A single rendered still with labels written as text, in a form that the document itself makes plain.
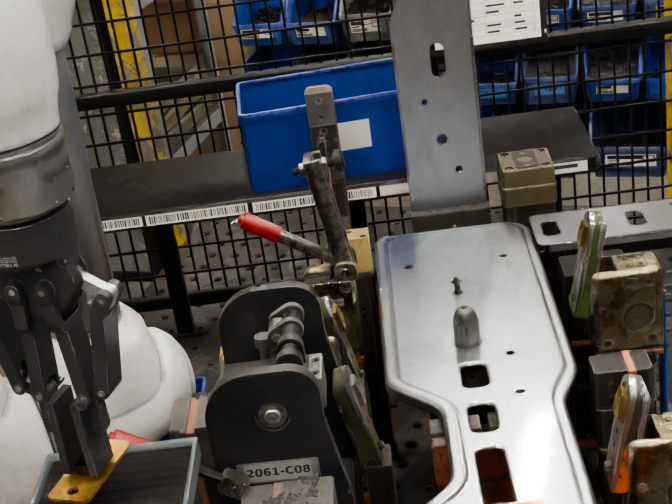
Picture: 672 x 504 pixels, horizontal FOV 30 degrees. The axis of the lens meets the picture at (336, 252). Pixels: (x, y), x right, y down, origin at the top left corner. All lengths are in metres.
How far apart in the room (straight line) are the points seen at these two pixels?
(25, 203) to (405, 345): 0.73
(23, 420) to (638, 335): 0.78
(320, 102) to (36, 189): 0.97
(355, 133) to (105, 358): 1.01
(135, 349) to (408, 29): 0.58
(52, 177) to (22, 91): 0.07
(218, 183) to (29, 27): 1.15
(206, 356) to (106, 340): 1.22
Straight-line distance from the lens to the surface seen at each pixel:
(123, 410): 1.67
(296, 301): 1.32
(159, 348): 1.71
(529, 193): 1.86
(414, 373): 1.49
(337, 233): 1.58
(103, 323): 0.97
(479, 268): 1.70
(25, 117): 0.90
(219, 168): 2.07
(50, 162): 0.92
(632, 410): 1.26
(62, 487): 1.07
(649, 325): 1.62
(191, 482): 1.09
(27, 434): 1.65
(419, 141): 1.84
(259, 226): 1.59
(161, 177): 2.08
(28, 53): 0.89
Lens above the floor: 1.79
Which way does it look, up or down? 26 degrees down
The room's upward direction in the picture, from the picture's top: 9 degrees counter-clockwise
